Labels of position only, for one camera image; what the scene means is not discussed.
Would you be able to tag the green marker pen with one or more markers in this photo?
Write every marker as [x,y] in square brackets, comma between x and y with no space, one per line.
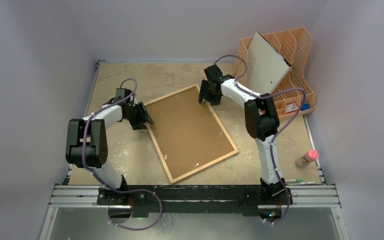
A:
[291,181]

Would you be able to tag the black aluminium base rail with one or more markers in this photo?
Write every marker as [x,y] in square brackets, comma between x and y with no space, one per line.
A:
[247,200]

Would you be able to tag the orange plastic file organizer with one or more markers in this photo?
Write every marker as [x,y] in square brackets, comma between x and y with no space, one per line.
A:
[294,45]

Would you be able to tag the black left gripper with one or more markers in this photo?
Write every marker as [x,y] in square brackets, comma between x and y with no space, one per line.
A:
[143,117]

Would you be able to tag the white marker pen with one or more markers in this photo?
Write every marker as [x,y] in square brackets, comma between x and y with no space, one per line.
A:
[304,183]

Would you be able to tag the red white card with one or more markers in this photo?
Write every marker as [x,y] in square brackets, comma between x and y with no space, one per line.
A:
[290,108]

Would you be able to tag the pink capped bottle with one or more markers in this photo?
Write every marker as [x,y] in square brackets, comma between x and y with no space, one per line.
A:
[308,158]

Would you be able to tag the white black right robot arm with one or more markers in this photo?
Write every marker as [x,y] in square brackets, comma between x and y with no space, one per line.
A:
[261,122]

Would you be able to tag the blue box in organizer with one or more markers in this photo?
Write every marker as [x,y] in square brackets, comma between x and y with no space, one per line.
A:
[306,106]

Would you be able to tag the white board in organizer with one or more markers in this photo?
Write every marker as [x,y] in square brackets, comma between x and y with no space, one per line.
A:
[266,67]

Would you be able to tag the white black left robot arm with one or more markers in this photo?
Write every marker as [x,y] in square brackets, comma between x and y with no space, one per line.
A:
[86,142]

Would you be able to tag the brown cardboard backing board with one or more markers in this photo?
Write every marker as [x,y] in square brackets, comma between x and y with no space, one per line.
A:
[188,132]

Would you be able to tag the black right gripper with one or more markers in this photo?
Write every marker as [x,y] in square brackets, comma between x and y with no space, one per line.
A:
[208,94]

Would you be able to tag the light wooden picture frame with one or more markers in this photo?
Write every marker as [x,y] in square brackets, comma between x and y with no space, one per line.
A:
[172,175]

